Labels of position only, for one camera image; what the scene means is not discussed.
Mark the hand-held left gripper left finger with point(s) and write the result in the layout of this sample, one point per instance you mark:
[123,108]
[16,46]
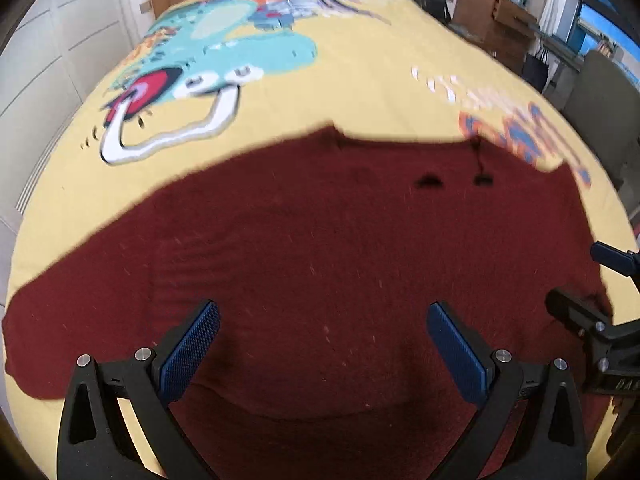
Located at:
[192,350]

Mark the maroon knit sweater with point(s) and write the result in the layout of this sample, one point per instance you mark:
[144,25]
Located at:
[300,235]

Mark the wooden drawer cabinet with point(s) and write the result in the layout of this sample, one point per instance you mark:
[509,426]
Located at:
[500,25]

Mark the black shopping bag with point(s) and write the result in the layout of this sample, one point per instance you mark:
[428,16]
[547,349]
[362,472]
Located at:
[536,72]

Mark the white wardrobe doors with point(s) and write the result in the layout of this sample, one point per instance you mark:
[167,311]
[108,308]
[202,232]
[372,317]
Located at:
[65,35]

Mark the window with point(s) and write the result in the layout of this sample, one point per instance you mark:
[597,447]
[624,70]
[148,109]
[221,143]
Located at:
[595,15]

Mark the grey chair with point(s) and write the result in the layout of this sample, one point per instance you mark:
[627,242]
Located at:
[600,90]

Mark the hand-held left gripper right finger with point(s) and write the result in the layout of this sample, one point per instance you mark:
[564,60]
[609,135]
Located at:
[457,355]

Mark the yellow cartoon printed bedsheet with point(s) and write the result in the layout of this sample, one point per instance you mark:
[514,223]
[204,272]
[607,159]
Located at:
[350,85]

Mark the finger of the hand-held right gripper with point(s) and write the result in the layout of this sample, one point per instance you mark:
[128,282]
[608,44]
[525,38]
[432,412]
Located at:
[575,310]
[612,260]

